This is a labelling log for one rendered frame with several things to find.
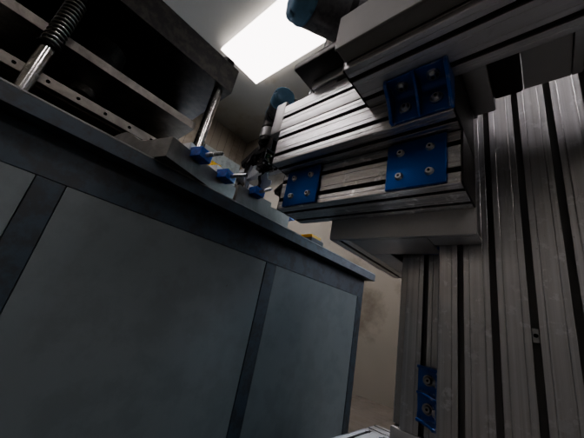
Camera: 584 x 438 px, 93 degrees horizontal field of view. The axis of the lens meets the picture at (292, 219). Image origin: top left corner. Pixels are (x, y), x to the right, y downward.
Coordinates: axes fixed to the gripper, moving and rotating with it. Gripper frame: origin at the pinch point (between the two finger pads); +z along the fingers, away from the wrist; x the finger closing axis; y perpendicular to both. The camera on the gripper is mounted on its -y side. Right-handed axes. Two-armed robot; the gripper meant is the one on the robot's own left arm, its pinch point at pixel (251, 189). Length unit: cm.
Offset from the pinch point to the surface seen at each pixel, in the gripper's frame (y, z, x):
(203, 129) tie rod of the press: -72, -56, 4
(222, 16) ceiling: -170, -258, 17
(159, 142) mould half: 9.4, 6.5, -36.0
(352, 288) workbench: 4, 21, 69
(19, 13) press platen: -82, -59, -83
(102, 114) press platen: -79, -34, -43
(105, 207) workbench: 4.1, 24.8, -39.8
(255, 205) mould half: 2.2, 5.7, 1.9
